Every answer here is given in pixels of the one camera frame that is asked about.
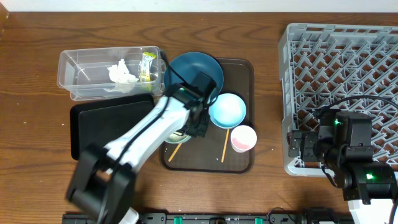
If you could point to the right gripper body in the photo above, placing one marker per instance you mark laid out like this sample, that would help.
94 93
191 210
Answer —
310 138

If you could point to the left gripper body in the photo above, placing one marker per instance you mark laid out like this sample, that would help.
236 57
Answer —
198 127

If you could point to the green bowl with rice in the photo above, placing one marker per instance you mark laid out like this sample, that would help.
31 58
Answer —
177 138

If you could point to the yellow snack wrapper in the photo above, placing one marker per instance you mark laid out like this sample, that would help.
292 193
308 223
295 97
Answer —
144 70

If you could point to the white napkin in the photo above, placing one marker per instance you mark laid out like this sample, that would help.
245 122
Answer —
120 75

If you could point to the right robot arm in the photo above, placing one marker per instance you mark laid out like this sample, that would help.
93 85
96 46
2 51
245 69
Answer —
342 144

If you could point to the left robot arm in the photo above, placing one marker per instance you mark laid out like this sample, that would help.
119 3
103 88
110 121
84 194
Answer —
103 181

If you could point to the grey dishwasher rack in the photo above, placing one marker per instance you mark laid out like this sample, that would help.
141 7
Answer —
349 67

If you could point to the dark blue plate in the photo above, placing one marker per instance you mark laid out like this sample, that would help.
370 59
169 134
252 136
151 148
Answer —
190 64

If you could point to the light blue bowl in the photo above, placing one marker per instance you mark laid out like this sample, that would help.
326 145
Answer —
228 111

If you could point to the left wooden chopstick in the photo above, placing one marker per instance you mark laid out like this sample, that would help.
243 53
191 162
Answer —
174 152

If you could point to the wooden chopstick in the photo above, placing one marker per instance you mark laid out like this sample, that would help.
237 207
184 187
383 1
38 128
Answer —
174 152
225 145

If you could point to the pink plastic cup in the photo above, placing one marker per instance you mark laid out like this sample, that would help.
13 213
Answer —
243 138

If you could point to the brown serving tray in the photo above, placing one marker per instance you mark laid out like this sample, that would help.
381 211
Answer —
204 154

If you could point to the right wooden chopstick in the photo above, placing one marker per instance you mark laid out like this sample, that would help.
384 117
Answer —
225 145

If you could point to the clear plastic bin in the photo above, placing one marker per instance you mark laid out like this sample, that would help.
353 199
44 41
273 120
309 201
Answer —
84 72

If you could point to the black plastic bin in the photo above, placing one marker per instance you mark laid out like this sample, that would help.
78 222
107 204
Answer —
100 122

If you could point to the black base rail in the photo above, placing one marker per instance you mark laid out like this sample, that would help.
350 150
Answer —
162 218

